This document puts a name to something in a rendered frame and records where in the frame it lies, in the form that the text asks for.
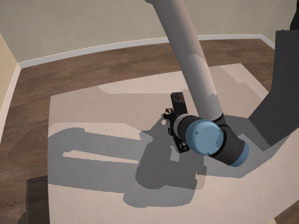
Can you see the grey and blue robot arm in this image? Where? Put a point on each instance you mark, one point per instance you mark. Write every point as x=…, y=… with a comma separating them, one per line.
x=208, y=134

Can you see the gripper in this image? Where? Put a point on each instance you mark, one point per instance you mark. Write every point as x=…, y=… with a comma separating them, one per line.
x=170, y=118

